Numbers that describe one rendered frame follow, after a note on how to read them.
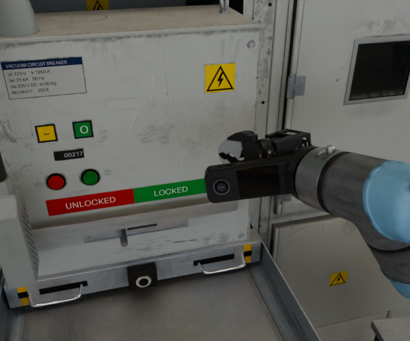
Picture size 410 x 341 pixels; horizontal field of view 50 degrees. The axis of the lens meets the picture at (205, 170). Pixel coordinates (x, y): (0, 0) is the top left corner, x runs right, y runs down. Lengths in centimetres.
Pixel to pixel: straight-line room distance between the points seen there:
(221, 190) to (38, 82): 36
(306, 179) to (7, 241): 48
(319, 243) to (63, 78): 90
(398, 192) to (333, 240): 94
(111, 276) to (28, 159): 31
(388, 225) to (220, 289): 60
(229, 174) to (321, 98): 58
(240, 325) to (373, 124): 62
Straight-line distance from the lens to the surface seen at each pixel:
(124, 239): 85
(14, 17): 76
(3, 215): 74
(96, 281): 96
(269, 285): 100
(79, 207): 86
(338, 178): 48
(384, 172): 46
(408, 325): 115
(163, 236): 93
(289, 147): 61
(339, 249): 141
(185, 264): 97
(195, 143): 82
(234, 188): 56
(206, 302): 96
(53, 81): 75
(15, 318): 101
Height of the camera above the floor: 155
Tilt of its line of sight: 30 degrees down
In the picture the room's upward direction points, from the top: straight up
